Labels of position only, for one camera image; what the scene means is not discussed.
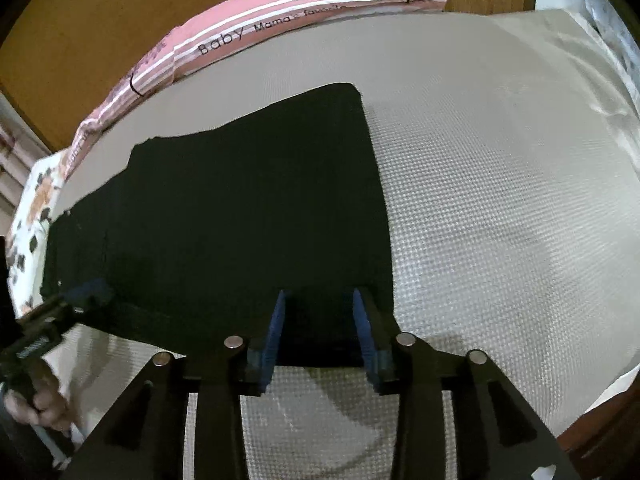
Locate person's left hand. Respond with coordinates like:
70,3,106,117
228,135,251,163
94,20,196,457
4,359,72,433

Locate white spotted cloth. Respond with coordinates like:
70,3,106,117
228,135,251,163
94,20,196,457
575,0,640,88

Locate pink striped tree-print pillow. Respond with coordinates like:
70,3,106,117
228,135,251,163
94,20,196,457
60,0,447,181

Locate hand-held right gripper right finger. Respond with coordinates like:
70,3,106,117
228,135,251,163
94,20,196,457
352,287,581,480

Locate reddish wooden bed frame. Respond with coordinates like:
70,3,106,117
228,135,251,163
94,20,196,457
557,370,640,480

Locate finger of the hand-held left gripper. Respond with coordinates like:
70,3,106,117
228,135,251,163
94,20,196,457
17,294,68,328
62,278,112,313

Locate white floral pillow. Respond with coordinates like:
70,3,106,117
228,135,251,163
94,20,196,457
10,157,68,313

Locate wooden headboard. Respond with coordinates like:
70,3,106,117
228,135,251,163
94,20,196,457
0,0,538,153

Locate beige bed cover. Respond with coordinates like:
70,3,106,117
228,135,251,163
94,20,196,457
15,7,640,480

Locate striped curtain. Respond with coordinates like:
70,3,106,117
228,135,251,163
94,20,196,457
0,92,48,211

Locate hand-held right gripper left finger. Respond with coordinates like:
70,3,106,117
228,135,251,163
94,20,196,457
65,287,289,480

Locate black pants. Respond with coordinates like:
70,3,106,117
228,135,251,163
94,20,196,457
40,82,398,368

